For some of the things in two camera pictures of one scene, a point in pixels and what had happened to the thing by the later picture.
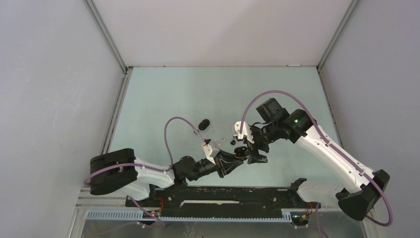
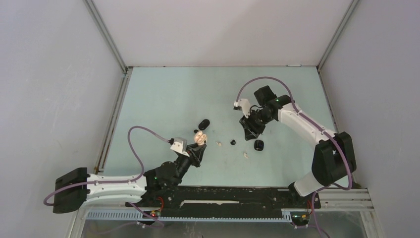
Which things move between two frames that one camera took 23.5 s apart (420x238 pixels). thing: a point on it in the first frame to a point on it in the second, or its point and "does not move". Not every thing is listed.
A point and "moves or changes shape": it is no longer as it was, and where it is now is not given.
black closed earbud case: (203, 124) does not move
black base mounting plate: (165, 199) does not move
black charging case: (240, 151) moves or changes shape
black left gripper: (229, 162) to (195, 152)
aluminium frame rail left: (127, 71) does not move
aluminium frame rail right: (322, 61) does not move
